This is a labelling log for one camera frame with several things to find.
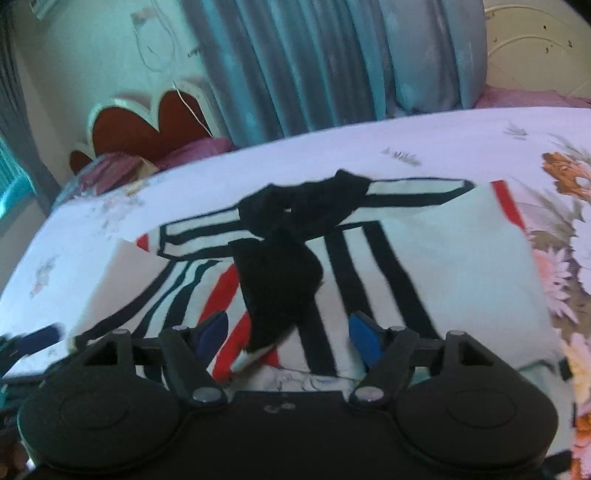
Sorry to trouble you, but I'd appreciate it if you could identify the pink pillow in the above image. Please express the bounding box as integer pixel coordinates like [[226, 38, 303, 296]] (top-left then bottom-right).
[[156, 136, 237, 170]]

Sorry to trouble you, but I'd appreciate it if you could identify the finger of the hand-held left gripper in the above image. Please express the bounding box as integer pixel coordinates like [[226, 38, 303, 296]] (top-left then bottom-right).
[[0, 323, 68, 367]]

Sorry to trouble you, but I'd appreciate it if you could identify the pink blanket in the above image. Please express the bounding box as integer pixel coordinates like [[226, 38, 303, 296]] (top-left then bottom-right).
[[475, 85, 591, 110]]

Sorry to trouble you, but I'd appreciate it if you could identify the white cable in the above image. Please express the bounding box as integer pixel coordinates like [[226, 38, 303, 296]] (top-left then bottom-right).
[[131, 9, 214, 139]]

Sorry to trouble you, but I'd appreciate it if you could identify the floral bed sheet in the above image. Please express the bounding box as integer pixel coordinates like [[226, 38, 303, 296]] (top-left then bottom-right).
[[0, 106, 591, 480]]

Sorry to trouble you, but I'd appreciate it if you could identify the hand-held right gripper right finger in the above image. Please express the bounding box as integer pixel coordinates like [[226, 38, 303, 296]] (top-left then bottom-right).
[[348, 311, 505, 409]]

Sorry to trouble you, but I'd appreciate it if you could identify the teal curtain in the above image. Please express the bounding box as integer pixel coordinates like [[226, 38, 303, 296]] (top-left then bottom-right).
[[379, 0, 489, 117], [180, 0, 389, 140]]

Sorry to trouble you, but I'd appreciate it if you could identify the cream metal headboard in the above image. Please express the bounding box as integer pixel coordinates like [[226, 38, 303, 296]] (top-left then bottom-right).
[[482, 0, 591, 100]]

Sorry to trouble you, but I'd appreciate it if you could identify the black cloth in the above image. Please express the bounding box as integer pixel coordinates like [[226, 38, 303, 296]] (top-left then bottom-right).
[[228, 169, 373, 357]]

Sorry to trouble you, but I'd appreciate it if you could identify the red heart-shaped headboard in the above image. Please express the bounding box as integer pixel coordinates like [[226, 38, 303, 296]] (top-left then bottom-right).
[[69, 78, 219, 177]]

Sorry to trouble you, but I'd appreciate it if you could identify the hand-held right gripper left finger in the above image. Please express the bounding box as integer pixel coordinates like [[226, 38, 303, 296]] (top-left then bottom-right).
[[75, 311, 230, 409]]

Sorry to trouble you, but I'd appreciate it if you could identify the grey curtain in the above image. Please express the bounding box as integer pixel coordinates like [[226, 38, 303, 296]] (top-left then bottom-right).
[[0, 28, 62, 200]]

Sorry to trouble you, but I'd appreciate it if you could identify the black red striped white garment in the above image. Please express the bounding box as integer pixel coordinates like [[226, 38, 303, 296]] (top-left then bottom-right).
[[69, 178, 565, 385]]

